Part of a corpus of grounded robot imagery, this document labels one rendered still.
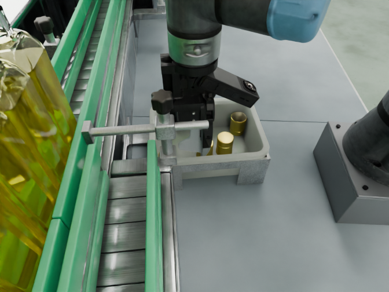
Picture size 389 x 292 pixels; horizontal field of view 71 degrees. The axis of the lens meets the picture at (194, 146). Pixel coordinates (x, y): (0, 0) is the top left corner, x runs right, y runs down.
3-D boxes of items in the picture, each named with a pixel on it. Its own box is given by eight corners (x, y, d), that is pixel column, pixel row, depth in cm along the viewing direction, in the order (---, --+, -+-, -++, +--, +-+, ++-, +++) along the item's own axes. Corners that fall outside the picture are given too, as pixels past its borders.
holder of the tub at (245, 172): (131, 134, 66) (125, 109, 60) (244, 126, 68) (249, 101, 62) (127, 195, 54) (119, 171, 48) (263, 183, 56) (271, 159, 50)
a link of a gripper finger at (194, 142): (179, 159, 55) (176, 120, 49) (208, 156, 56) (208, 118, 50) (179, 169, 53) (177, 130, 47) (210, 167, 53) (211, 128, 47)
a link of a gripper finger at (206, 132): (199, 137, 52) (198, 97, 47) (208, 137, 53) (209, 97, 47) (202, 153, 49) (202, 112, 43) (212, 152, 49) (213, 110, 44)
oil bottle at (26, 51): (56, 156, 44) (-22, 22, 28) (92, 153, 44) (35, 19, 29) (47, 185, 40) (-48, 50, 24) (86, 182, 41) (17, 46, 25)
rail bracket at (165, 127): (99, 157, 43) (73, 92, 34) (205, 149, 44) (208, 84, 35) (96, 172, 41) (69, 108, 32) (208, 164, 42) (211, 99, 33)
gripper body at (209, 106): (165, 105, 52) (159, 45, 43) (210, 102, 53) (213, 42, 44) (167, 134, 47) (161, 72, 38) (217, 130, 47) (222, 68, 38)
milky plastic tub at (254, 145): (153, 130, 66) (149, 101, 59) (245, 124, 67) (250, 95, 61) (154, 192, 54) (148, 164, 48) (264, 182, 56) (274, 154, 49)
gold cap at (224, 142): (230, 145, 61) (232, 130, 57) (233, 157, 58) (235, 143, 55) (214, 145, 60) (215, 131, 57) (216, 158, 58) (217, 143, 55)
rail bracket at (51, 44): (43, 79, 59) (13, 15, 49) (76, 77, 60) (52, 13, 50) (38, 90, 56) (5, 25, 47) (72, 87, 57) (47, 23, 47)
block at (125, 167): (120, 181, 49) (111, 156, 43) (173, 177, 49) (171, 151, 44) (118, 199, 46) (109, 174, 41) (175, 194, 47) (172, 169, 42)
